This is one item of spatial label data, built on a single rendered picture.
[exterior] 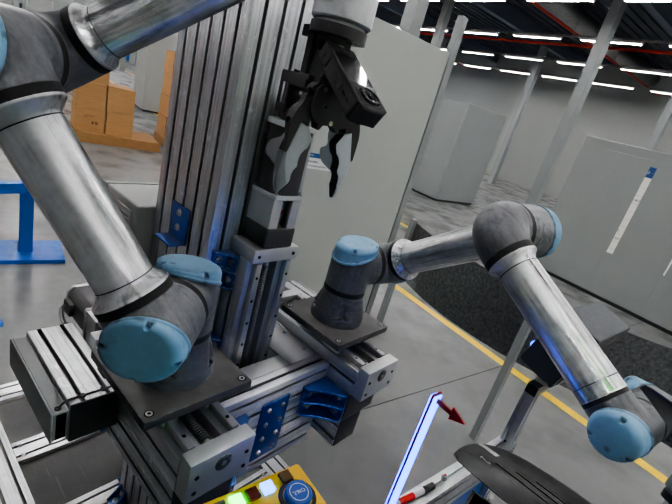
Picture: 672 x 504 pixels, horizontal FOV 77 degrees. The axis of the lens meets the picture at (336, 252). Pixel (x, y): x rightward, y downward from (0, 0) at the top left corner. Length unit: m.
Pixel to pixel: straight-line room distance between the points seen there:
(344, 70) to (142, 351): 0.46
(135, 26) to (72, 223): 0.29
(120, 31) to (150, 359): 0.47
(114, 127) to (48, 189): 7.10
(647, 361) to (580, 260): 4.57
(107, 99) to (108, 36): 6.94
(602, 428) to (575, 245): 6.34
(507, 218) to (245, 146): 0.55
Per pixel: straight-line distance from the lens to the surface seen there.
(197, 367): 0.86
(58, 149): 0.65
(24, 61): 0.66
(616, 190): 6.94
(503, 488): 0.69
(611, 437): 0.78
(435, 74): 2.68
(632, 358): 2.54
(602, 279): 6.96
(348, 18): 0.55
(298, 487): 0.70
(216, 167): 0.95
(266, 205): 0.95
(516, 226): 0.85
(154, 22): 0.73
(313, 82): 0.55
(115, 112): 7.71
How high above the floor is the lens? 1.60
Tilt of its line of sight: 19 degrees down
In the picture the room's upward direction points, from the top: 16 degrees clockwise
